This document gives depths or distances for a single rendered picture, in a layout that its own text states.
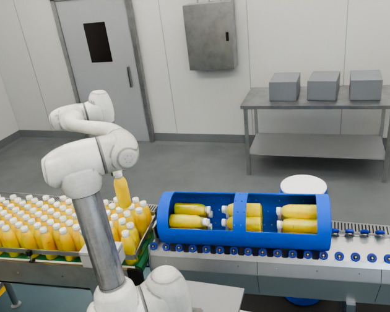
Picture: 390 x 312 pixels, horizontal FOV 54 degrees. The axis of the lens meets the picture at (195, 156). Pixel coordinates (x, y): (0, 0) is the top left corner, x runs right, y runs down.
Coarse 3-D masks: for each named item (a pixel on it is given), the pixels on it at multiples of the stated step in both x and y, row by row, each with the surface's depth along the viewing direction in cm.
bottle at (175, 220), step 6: (174, 216) 204; (180, 216) 204; (186, 216) 203; (192, 216) 202; (198, 216) 203; (174, 222) 203; (180, 222) 202; (186, 222) 201; (192, 222) 201; (198, 222) 201
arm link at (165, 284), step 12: (156, 276) 144; (168, 276) 143; (180, 276) 146; (144, 288) 145; (156, 288) 141; (168, 288) 141; (180, 288) 143; (144, 300) 143; (156, 300) 141; (168, 300) 141; (180, 300) 143
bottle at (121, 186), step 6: (114, 180) 198; (120, 180) 196; (114, 186) 199; (120, 186) 197; (126, 186) 199; (120, 192) 198; (126, 192) 200; (120, 198) 200; (126, 198) 201; (120, 204) 202; (126, 204) 202
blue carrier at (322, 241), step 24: (168, 192) 211; (192, 192) 210; (216, 192) 207; (168, 216) 217; (216, 216) 220; (240, 216) 190; (264, 216) 214; (168, 240) 204; (192, 240) 200; (216, 240) 196; (240, 240) 192; (264, 240) 189; (288, 240) 186; (312, 240) 183
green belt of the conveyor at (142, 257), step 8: (152, 232) 234; (152, 240) 227; (144, 248) 221; (0, 256) 229; (8, 256) 228; (24, 256) 227; (40, 256) 225; (144, 256) 215; (136, 264) 209; (144, 264) 211
